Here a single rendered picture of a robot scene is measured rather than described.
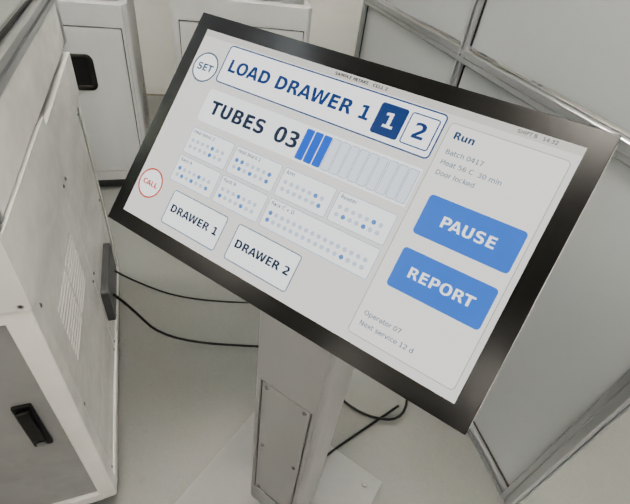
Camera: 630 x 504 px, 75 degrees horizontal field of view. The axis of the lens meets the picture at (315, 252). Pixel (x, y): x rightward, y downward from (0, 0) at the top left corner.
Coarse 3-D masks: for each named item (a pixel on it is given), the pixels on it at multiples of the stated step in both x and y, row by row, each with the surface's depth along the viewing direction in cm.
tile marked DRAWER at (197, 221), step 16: (176, 192) 53; (176, 208) 53; (192, 208) 52; (208, 208) 51; (176, 224) 53; (192, 224) 52; (208, 224) 51; (224, 224) 50; (192, 240) 51; (208, 240) 51
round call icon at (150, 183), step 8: (144, 168) 56; (152, 168) 55; (144, 176) 55; (152, 176) 55; (160, 176) 55; (136, 184) 56; (144, 184) 55; (152, 184) 55; (160, 184) 54; (136, 192) 56; (144, 192) 55; (152, 192) 55; (152, 200) 54
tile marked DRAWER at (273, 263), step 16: (240, 224) 49; (240, 240) 49; (256, 240) 48; (272, 240) 48; (224, 256) 50; (240, 256) 49; (256, 256) 48; (272, 256) 47; (288, 256) 47; (256, 272) 48; (272, 272) 47; (288, 272) 46
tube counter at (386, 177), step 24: (288, 120) 49; (288, 144) 48; (312, 144) 47; (336, 144) 46; (336, 168) 46; (360, 168) 45; (384, 168) 44; (408, 168) 43; (384, 192) 44; (408, 192) 43
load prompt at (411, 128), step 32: (224, 64) 53; (256, 64) 52; (288, 64) 50; (256, 96) 51; (288, 96) 49; (320, 96) 48; (352, 96) 46; (384, 96) 45; (352, 128) 46; (384, 128) 45; (416, 128) 43
